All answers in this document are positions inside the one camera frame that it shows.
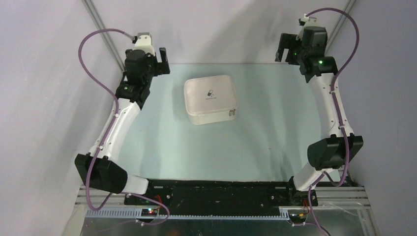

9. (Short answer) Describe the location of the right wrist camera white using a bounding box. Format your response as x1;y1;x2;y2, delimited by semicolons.
296;14;318;41

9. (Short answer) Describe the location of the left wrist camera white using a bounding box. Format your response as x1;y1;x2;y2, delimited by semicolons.
133;32;155;56

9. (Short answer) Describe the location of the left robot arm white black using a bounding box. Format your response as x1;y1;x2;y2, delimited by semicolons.
75;47;170;205

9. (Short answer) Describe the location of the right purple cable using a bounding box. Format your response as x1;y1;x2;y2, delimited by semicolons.
304;7;360;235

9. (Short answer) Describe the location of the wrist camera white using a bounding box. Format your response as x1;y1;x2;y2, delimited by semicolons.
296;14;318;41
133;32;155;56

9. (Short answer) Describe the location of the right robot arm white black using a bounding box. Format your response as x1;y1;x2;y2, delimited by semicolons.
275;26;363;206

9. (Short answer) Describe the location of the purple cable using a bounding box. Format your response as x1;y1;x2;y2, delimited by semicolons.
78;29;171;226
304;7;360;235

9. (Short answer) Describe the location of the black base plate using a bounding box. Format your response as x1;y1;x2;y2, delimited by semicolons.
124;179;318;217

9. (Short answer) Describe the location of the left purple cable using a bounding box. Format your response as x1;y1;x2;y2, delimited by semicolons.
78;29;171;226

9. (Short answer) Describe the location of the aluminium frame rail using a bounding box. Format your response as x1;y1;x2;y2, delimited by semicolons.
307;65;372;209

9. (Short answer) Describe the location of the white medicine kit case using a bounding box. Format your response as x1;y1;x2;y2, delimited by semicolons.
184;75;238;125

